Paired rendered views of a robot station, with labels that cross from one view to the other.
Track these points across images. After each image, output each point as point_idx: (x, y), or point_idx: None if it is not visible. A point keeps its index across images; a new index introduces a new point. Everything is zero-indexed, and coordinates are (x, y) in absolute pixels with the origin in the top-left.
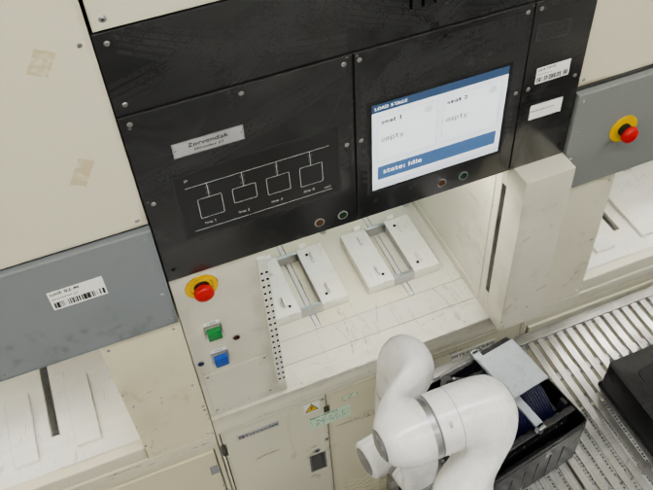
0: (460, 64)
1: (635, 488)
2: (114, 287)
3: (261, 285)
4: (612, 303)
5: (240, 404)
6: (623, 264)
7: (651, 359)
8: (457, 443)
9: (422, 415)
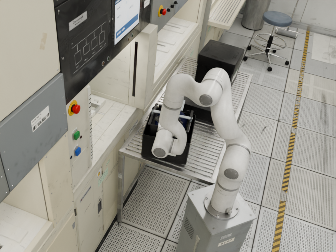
0: None
1: (214, 133)
2: (51, 112)
3: (89, 102)
4: (161, 92)
5: (80, 180)
6: (159, 76)
7: None
8: (224, 87)
9: (213, 81)
